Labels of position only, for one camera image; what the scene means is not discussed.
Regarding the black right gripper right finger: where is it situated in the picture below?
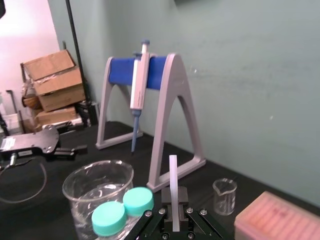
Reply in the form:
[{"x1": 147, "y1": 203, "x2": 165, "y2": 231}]
[{"x1": 178, "y1": 186, "x2": 225, "y2": 240}]

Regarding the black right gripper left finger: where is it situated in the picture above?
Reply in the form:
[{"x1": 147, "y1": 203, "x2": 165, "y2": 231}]
[{"x1": 127, "y1": 186, "x2": 174, "y2": 240}]

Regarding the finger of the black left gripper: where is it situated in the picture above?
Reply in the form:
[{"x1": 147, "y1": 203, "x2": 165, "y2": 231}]
[
  {"x1": 55, "y1": 145, "x2": 89, "y2": 154},
  {"x1": 51, "y1": 151, "x2": 77, "y2": 161}
]

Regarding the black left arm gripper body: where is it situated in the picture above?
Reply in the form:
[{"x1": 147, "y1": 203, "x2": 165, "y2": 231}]
[{"x1": 0, "y1": 124, "x2": 61, "y2": 160}]

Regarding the white stirring rod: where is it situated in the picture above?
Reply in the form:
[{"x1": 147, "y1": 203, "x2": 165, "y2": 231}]
[{"x1": 168, "y1": 154, "x2": 182, "y2": 232}]

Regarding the teal plastic screw cap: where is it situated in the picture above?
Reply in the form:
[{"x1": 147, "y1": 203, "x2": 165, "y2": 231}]
[
  {"x1": 122, "y1": 186, "x2": 155, "y2": 217},
  {"x1": 91, "y1": 201, "x2": 128, "y2": 237}
]

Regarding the closed brown cardboard box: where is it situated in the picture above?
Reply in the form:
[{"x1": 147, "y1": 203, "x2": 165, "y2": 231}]
[{"x1": 34, "y1": 106, "x2": 77, "y2": 131}]

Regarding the large glass beaker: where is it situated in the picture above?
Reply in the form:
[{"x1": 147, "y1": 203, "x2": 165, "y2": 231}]
[{"x1": 61, "y1": 159, "x2": 135, "y2": 240}]

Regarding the black equipment pile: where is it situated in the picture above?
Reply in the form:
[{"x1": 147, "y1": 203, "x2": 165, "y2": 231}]
[{"x1": 74, "y1": 100, "x2": 100, "y2": 128}]

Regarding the small glass beaker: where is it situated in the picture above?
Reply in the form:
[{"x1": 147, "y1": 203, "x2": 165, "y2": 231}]
[{"x1": 212, "y1": 177, "x2": 238, "y2": 216}]

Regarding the open brown cardboard box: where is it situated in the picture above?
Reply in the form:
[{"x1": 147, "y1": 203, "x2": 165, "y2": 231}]
[{"x1": 20, "y1": 49, "x2": 85, "y2": 113}]

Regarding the black table cloth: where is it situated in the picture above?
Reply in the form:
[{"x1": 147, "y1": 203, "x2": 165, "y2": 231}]
[{"x1": 0, "y1": 120, "x2": 320, "y2": 240}]

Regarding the white and blue pipette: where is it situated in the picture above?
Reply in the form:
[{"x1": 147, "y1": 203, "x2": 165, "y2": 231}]
[{"x1": 130, "y1": 38, "x2": 152, "y2": 154}]

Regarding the black metal pole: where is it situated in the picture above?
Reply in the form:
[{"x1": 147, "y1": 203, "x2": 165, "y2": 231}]
[{"x1": 64, "y1": 0, "x2": 92, "y2": 124}]

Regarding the pink pipette tip box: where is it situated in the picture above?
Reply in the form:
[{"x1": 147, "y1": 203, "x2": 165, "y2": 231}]
[{"x1": 234, "y1": 190, "x2": 320, "y2": 240}]

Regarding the grey and blue pipette stand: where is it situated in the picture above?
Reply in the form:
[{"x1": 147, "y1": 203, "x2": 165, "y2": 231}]
[{"x1": 95, "y1": 52, "x2": 207, "y2": 193}]

